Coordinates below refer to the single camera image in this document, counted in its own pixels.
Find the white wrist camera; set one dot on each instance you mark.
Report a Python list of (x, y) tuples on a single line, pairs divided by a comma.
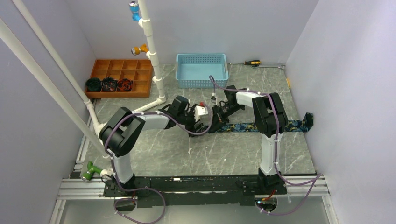
[(214, 100), (200, 111)]

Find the light blue plastic basket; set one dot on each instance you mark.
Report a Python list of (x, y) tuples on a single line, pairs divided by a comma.
[(193, 70)]

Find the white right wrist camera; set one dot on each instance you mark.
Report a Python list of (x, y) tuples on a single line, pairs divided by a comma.
[(214, 100)]

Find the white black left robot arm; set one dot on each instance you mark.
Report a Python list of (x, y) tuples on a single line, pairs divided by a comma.
[(123, 129)]

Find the orange wooden compartment tray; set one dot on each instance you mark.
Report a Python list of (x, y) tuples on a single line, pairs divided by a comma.
[(140, 71)]

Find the rolled dark green tie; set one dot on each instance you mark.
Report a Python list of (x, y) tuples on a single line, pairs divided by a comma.
[(93, 85)]

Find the aluminium rail frame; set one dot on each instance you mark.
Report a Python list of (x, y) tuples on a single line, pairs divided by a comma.
[(173, 153)]

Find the blue valve nozzle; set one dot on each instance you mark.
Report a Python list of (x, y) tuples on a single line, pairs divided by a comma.
[(135, 8)]

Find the green valve nozzle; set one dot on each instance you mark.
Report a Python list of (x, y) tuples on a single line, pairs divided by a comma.
[(91, 170)]

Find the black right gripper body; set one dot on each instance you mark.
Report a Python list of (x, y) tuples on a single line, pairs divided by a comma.
[(222, 113)]

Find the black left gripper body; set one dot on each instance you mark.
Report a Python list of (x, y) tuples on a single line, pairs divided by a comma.
[(189, 121)]

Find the silver spanner at wall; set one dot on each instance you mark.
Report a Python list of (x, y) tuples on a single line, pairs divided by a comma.
[(269, 66)]

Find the yellow black screwdriver at wall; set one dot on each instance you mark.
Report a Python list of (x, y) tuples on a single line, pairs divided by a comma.
[(252, 63)]

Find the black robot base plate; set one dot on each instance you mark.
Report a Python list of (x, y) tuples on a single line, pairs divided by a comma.
[(152, 191)]

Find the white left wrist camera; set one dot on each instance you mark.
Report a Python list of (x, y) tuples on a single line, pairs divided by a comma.
[(200, 111)]

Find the white diagonal PVC pipe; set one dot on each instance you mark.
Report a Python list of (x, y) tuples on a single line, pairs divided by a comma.
[(10, 39)]

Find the white vertical PVC pipe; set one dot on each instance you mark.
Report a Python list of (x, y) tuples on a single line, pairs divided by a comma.
[(148, 31)]

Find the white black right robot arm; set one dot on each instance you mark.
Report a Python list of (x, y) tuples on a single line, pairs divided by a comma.
[(270, 119)]

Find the orange valve nozzle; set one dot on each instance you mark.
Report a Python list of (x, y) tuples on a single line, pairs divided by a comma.
[(139, 49)]

